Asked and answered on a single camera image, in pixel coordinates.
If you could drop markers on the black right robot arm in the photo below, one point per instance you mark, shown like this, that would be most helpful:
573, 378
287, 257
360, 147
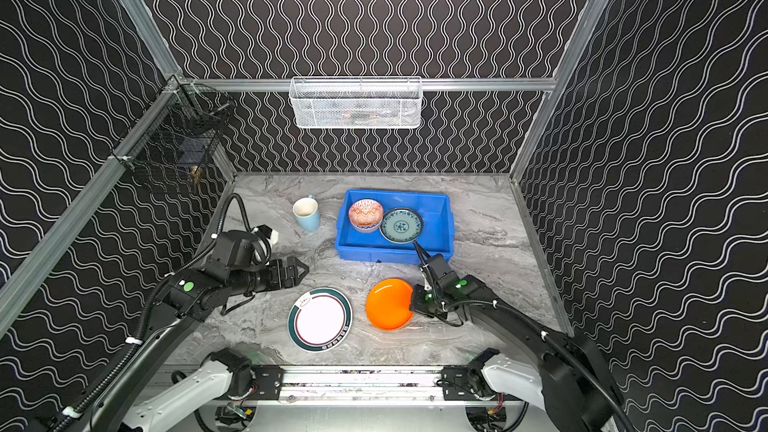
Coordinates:
572, 383

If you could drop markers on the orange plate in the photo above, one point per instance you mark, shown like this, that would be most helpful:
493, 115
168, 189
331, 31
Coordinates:
388, 304

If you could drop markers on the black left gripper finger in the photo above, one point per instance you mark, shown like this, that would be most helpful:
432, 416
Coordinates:
293, 268
290, 282

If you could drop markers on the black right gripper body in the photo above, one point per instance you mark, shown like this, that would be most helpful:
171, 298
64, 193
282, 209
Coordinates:
435, 273

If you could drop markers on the black wire basket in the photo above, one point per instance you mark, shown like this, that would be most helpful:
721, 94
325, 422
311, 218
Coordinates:
174, 156

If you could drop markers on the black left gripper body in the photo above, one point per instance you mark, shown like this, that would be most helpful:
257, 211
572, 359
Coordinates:
285, 273

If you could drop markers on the lavender ceramic bowl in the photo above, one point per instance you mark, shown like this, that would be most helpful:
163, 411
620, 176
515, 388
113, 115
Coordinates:
365, 229

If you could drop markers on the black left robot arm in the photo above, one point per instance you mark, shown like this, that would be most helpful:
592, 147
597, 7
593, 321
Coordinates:
174, 309

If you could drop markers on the blue plastic bin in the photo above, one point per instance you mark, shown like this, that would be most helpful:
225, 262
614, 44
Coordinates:
436, 238

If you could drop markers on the orange patterned ceramic bowl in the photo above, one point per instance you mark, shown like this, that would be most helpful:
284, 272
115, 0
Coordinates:
365, 211

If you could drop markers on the metal base rail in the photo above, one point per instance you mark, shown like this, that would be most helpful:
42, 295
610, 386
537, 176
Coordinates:
495, 381

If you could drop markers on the white wire mesh basket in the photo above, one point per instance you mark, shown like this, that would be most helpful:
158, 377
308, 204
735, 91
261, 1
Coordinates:
336, 102

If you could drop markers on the blue floral green plate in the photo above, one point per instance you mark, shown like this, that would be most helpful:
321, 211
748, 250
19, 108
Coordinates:
401, 225

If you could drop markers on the light blue ceramic mug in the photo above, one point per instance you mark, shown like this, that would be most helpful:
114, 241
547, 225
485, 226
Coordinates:
306, 213

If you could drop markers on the white plate green red rim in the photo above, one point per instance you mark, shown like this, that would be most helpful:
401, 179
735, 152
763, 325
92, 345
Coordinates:
320, 320

